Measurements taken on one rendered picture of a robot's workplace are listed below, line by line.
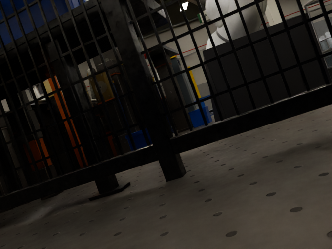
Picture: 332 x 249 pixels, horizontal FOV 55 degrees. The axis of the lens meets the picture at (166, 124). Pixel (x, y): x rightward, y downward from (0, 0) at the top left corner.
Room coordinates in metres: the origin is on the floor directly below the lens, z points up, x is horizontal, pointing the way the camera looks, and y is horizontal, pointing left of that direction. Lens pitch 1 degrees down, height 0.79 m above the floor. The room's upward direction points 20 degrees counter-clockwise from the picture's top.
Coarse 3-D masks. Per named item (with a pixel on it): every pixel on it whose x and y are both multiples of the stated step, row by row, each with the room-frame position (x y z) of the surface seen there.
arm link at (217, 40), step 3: (213, 33) 1.34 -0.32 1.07; (216, 33) 1.26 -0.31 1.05; (213, 36) 1.29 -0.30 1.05; (216, 36) 1.25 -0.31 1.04; (213, 39) 1.28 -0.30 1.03; (216, 39) 1.25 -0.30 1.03; (219, 39) 1.24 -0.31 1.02; (207, 42) 1.34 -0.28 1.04; (210, 42) 1.31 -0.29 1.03; (216, 42) 1.26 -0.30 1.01; (219, 42) 1.24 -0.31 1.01; (222, 42) 1.23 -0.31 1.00; (207, 45) 1.34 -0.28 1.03; (210, 45) 1.31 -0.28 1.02; (216, 45) 1.26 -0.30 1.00; (207, 48) 1.34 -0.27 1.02
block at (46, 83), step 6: (48, 84) 1.10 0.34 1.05; (48, 90) 1.10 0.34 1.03; (48, 96) 1.11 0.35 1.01; (54, 102) 1.11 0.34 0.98; (54, 108) 1.11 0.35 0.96; (60, 114) 1.10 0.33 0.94; (60, 120) 1.11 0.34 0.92; (60, 126) 1.11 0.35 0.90; (66, 132) 1.11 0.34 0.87; (66, 138) 1.11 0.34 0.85; (72, 150) 1.11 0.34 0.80; (72, 156) 1.11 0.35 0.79; (78, 162) 1.10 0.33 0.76; (78, 168) 1.11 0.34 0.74
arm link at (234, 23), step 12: (192, 0) 1.27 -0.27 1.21; (204, 0) 1.23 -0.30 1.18; (228, 0) 1.13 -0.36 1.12; (240, 0) 1.11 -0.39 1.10; (252, 0) 1.10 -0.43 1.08; (264, 0) 1.12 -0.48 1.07; (216, 12) 1.18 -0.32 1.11; (228, 12) 1.15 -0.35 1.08; (252, 12) 1.12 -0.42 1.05; (264, 12) 1.16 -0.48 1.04; (216, 24) 1.22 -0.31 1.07; (228, 24) 1.17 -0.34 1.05; (240, 24) 1.15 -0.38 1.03; (252, 24) 1.15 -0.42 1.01; (240, 36) 1.18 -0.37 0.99
